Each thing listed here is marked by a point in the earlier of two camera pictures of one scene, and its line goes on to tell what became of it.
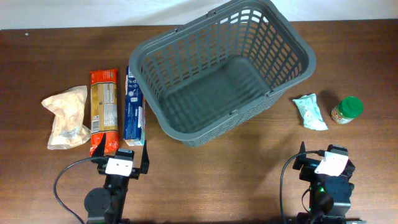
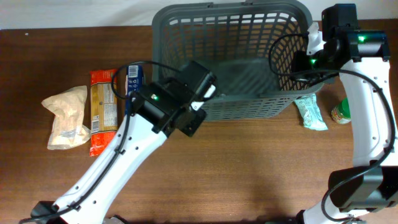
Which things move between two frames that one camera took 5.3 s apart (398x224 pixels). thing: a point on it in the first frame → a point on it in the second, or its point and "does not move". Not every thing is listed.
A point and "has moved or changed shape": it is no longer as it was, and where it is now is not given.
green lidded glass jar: x=349 y=109 does not move
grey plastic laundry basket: x=237 y=56 has moved or changed shape
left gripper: x=136 y=172 → x=200 y=121
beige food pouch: x=68 y=109 does not move
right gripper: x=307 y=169 → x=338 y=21
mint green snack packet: x=310 y=109 does not move
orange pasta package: x=104 y=86 does not move
